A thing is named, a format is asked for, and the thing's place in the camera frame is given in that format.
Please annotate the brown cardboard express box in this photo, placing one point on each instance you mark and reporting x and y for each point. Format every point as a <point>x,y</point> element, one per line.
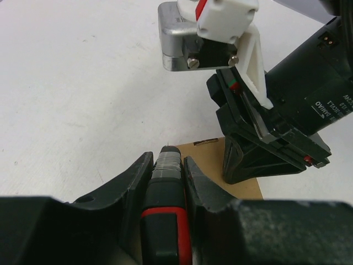
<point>208,155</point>

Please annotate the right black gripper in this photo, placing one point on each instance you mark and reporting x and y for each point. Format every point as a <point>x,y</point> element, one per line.
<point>259,142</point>

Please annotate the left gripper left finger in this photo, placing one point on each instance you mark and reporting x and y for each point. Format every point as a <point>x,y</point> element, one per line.
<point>90,230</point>

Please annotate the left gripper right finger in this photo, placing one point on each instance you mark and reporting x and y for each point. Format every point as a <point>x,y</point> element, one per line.
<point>228,230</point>

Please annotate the red black utility knife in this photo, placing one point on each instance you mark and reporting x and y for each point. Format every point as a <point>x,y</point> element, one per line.
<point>164,225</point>

